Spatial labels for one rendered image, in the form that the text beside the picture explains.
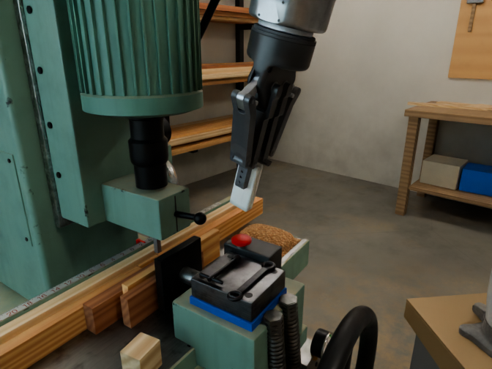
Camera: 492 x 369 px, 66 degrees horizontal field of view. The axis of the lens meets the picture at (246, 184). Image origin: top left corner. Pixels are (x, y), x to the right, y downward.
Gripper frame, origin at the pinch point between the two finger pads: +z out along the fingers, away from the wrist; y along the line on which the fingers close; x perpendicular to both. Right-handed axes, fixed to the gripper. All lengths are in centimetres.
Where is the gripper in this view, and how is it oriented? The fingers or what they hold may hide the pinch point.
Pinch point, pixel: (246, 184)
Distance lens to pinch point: 51.7
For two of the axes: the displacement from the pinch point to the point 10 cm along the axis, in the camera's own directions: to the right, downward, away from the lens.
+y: -5.6, 2.8, -7.8
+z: -2.2, 8.6, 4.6
